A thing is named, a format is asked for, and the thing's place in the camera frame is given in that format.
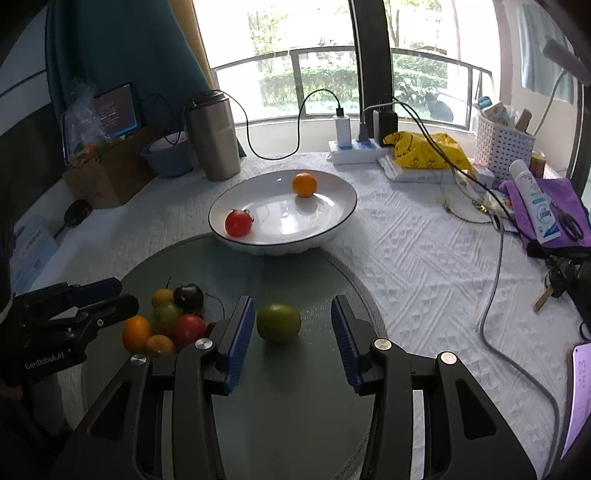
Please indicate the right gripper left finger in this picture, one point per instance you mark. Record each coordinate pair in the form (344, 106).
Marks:
(120, 435)

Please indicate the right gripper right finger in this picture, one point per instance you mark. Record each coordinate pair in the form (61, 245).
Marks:
(466, 437)

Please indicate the green-yellow small fruit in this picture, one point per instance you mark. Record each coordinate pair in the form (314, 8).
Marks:
(158, 346)

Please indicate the orange kumquat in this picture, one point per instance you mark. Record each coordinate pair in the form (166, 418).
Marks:
(135, 333)
(304, 184)

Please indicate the green lime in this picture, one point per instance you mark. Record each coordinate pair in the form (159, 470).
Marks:
(278, 322)

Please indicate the yellow-green small fruit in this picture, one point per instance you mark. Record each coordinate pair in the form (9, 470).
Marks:
(164, 319)

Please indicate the red cherry tomato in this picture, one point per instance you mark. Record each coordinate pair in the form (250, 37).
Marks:
(238, 223)
(188, 329)

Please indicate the yellow small fruit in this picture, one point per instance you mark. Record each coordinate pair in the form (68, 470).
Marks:
(161, 297)

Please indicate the round grey-green placemat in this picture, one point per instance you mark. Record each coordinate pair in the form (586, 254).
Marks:
(293, 415)

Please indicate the white bowl dark rim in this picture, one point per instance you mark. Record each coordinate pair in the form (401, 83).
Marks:
(284, 223)

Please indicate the cardboard box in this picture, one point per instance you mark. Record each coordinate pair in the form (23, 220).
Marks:
(113, 179)

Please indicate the white power strip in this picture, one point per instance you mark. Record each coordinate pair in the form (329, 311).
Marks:
(360, 153)

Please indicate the clear plastic fruit bag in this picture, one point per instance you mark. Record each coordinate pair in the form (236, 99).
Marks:
(85, 137)

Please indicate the yellow plastic bag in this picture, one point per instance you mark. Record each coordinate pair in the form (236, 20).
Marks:
(413, 151)

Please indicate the blue plastic bowl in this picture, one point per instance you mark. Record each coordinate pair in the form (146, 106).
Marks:
(169, 156)

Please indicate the white lotion tube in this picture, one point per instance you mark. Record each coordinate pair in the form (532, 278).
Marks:
(541, 216)

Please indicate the black scissors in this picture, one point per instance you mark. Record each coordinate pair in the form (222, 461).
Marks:
(568, 223)

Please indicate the white usb charger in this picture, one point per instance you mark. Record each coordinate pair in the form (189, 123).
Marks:
(343, 129)

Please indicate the black power adapter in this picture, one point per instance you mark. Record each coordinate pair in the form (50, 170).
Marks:
(385, 123)

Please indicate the white lattice basket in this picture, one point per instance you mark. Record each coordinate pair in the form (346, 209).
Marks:
(497, 147)

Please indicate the purple cloth pouch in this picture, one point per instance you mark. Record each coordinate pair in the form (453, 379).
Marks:
(563, 199)

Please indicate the stainless steel tumbler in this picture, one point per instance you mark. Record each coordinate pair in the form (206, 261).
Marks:
(211, 132)

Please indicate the teal curtain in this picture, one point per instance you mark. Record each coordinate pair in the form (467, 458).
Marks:
(111, 43)

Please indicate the hanging light blue towel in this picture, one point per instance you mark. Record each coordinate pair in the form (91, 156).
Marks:
(538, 73)

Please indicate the white desk lamp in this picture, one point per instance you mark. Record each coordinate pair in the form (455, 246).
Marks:
(569, 64)

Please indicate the yellow curtain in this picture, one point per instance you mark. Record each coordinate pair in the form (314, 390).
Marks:
(186, 18)

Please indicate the black camera device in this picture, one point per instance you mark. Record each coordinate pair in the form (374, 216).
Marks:
(564, 265)

